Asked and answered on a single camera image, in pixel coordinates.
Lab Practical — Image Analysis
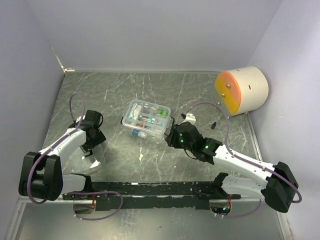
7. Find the white teal swab packet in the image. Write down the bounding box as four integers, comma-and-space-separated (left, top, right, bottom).
128, 103, 142, 120

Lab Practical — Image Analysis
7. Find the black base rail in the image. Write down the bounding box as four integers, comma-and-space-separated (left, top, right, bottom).
62, 181, 242, 212

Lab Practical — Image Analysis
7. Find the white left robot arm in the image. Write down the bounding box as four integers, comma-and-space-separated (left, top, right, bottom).
18, 110, 106, 202

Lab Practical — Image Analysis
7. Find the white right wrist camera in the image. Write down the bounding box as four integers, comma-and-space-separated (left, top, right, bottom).
181, 113, 196, 125

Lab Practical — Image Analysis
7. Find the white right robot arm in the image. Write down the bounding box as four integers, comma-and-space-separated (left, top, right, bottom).
165, 121, 299, 213

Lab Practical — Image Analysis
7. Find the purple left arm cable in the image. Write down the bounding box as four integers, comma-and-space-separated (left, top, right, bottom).
26, 93, 86, 205

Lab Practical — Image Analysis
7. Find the green white medicine box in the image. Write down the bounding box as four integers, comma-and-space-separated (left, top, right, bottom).
156, 109, 169, 118

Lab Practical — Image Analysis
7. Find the aluminium frame rail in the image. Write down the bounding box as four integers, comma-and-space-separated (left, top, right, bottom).
19, 194, 283, 203

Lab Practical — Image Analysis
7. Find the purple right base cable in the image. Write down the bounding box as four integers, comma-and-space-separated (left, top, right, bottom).
214, 199, 263, 219

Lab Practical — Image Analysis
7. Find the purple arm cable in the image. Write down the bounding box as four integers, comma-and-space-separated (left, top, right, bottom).
186, 101, 303, 204
26, 93, 86, 205

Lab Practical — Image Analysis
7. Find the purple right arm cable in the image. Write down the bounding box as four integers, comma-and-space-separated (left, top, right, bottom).
186, 101, 303, 204

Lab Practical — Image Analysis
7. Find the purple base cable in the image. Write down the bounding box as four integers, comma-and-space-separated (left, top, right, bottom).
67, 191, 125, 221
214, 199, 263, 219

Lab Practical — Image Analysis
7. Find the clear plastic medicine box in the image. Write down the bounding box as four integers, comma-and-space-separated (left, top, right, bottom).
120, 114, 172, 143

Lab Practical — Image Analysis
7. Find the clear compartment tray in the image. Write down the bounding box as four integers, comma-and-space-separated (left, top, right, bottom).
121, 99, 171, 135

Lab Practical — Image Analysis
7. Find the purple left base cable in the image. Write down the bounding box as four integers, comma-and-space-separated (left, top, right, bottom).
67, 191, 125, 221

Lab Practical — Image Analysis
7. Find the cream cylinder orange face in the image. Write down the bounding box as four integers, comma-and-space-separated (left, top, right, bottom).
214, 66, 269, 117

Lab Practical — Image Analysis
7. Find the small dark blue cap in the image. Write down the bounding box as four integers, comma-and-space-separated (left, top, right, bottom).
211, 122, 217, 130

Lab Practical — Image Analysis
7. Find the clear box lid black handle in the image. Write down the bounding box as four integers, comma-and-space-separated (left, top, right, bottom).
81, 144, 106, 175

